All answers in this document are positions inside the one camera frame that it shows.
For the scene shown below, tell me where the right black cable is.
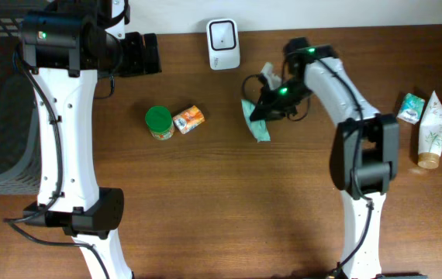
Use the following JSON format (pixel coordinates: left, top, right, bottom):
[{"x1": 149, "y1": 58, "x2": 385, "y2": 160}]
[{"x1": 241, "y1": 57, "x2": 312, "y2": 122}]

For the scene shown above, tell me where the light teal wipes packet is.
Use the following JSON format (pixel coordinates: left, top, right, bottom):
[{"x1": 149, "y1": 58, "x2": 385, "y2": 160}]
[{"x1": 241, "y1": 99, "x2": 271, "y2": 142}]

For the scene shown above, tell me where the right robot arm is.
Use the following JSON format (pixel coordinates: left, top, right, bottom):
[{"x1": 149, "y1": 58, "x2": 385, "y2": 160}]
[{"x1": 248, "y1": 37, "x2": 399, "y2": 278}]

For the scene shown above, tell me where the white barcode scanner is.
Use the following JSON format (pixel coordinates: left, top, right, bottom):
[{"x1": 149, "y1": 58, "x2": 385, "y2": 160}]
[{"x1": 206, "y1": 19, "x2": 240, "y2": 71}]

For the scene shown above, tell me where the dark grey plastic basket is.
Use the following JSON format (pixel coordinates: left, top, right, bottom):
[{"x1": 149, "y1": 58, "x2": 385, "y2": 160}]
[{"x1": 0, "y1": 0, "x2": 47, "y2": 195}]

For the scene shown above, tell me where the white Pantene tube gold cap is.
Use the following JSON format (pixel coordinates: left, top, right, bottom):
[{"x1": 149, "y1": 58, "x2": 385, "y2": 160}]
[{"x1": 417, "y1": 91, "x2": 442, "y2": 169}]

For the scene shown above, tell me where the orange small tissue pack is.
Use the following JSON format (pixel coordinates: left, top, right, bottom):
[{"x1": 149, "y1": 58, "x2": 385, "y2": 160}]
[{"x1": 173, "y1": 105, "x2": 205, "y2": 134}]

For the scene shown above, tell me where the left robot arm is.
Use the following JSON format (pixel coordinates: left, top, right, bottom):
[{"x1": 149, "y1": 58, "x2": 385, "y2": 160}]
[{"x1": 8, "y1": 1, "x2": 161, "y2": 278}]

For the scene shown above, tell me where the green round lid jar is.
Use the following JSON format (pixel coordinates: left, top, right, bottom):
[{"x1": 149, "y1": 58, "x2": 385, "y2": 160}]
[{"x1": 145, "y1": 106, "x2": 174, "y2": 140}]

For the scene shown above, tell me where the small teal tissue pack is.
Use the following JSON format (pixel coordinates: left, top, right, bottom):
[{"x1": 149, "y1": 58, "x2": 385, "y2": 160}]
[{"x1": 397, "y1": 93, "x2": 426, "y2": 124}]

